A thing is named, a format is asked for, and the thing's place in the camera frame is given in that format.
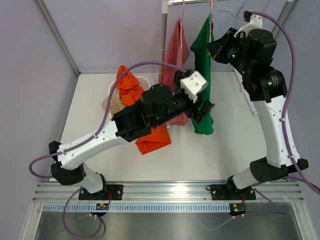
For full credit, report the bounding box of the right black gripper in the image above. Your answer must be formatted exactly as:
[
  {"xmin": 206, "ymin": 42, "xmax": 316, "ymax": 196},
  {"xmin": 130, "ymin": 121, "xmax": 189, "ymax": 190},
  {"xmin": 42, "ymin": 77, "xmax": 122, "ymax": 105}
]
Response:
[{"xmin": 207, "ymin": 27, "xmax": 252, "ymax": 78}]

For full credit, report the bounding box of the aluminium mounting rail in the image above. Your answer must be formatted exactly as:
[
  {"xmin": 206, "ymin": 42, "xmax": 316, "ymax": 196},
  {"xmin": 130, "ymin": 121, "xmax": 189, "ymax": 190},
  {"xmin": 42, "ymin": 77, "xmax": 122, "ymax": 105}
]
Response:
[{"xmin": 32, "ymin": 180, "xmax": 304, "ymax": 203}]

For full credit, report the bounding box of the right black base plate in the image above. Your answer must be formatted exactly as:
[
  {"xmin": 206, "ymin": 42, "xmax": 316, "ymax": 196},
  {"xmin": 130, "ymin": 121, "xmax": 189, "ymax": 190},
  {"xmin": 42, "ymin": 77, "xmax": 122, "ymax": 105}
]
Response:
[{"xmin": 205, "ymin": 183, "xmax": 256, "ymax": 201}]

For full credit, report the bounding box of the beige t shirt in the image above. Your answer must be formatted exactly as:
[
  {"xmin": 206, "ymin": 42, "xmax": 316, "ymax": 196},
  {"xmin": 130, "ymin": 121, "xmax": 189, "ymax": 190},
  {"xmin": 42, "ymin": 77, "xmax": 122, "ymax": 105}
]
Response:
[{"xmin": 101, "ymin": 96, "xmax": 125, "ymax": 114}]

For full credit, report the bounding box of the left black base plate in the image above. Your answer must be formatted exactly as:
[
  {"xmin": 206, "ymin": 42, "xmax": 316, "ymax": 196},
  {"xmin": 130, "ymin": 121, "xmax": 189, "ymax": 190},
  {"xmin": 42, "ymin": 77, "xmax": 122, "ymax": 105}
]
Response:
[{"xmin": 78, "ymin": 184, "xmax": 124, "ymax": 201}]

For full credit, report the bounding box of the white perforated plastic basket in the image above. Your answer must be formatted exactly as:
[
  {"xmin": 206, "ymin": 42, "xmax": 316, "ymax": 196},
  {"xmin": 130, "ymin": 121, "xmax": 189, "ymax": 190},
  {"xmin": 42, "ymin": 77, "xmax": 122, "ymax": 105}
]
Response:
[{"xmin": 108, "ymin": 74, "xmax": 161, "ymax": 121}]

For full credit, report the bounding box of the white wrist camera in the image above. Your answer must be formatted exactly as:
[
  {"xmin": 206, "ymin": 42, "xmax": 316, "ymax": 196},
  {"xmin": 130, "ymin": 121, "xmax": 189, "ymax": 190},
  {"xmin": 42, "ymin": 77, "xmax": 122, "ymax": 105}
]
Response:
[
  {"xmin": 180, "ymin": 71, "xmax": 208, "ymax": 103},
  {"xmin": 233, "ymin": 10, "xmax": 263, "ymax": 38}
]

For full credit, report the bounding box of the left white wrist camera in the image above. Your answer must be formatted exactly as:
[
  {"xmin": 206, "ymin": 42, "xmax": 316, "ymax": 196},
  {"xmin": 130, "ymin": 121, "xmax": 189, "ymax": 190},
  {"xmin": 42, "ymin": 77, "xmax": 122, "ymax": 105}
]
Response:
[{"xmin": 180, "ymin": 71, "xmax": 208, "ymax": 103}]

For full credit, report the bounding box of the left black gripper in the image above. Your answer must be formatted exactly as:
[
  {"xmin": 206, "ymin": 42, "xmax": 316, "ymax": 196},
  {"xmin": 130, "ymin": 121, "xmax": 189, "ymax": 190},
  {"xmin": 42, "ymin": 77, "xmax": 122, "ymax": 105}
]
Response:
[{"xmin": 152, "ymin": 71, "xmax": 214, "ymax": 128}]

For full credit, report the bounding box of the metal clothes rack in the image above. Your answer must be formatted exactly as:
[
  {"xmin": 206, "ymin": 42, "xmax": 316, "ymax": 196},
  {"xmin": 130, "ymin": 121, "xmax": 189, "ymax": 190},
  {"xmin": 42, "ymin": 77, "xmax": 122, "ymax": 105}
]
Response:
[{"xmin": 160, "ymin": 0, "xmax": 298, "ymax": 116}]

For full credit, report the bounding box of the orange t shirt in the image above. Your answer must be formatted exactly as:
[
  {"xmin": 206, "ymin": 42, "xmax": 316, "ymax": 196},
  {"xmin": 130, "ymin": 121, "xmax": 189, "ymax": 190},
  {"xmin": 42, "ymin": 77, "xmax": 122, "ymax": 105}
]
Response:
[{"xmin": 112, "ymin": 72, "xmax": 171, "ymax": 155}]

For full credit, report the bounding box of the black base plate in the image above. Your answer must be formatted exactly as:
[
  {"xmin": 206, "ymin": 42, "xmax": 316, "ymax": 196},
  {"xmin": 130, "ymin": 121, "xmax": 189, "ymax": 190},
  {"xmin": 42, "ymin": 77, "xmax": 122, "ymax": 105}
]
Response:
[
  {"xmin": 78, "ymin": 184, "xmax": 124, "ymax": 201},
  {"xmin": 205, "ymin": 183, "xmax": 256, "ymax": 201}
]

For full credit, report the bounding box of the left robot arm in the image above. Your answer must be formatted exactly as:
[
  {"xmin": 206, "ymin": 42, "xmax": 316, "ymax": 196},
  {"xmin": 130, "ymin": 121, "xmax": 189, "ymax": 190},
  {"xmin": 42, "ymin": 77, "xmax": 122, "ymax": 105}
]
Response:
[{"xmin": 49, "ymin": 69, "xmax": 214, "ymax": 200}]

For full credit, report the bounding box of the white slotted cable duct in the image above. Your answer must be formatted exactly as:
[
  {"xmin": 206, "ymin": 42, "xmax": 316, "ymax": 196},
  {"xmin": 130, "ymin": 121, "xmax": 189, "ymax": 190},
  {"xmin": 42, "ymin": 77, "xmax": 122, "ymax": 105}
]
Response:
[{"xmin": 42, "ymin": 202, "xmax": 231, "ymax": 213}]

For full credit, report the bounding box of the green t shirt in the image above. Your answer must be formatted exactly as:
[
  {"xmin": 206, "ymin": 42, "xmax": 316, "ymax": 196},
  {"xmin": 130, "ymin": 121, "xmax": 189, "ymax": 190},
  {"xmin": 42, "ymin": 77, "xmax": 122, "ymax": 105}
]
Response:
[{"xmin": 190, "ymin": 15, "xmax": 214, "ymax": 135}]

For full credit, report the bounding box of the pink t shirt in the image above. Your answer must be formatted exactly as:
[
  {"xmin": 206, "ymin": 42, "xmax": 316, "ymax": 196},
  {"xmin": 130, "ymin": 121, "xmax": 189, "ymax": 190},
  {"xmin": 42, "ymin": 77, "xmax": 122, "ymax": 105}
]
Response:
[{"xmin": 162, "ymin": 15, "xmax": 191, "ymax": 127}]

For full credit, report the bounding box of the light blue hanger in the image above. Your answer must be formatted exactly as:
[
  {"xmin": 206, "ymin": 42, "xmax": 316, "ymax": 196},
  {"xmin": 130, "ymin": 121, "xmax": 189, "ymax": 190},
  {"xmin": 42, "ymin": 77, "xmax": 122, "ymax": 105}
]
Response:
[{"xmin": 212, "ymin": 0, "xmax": 248, "ymax": 37}]

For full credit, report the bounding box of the pink hanger of green shirt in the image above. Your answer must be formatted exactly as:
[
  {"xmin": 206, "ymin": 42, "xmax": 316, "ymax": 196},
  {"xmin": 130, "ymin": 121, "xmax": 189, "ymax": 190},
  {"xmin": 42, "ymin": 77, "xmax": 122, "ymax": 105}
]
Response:
[{"xmin": 209, "ymin": 0, "xmax": 214, "ymax": 43}]

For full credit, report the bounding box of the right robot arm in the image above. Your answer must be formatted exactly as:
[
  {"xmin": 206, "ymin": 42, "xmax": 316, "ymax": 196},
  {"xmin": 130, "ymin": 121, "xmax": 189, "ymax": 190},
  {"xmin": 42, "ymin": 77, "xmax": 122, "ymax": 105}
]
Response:
[{"xmin": 206, "ymin": 27, "xmax": 309, "ymax": 199}]

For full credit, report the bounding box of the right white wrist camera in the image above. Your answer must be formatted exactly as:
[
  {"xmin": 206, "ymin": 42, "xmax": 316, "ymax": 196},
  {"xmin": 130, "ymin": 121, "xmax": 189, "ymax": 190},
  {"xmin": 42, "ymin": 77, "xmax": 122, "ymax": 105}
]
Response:
[{"xmin": 233, "ymin": 10, "xmax": 263, "ymax": 38}]

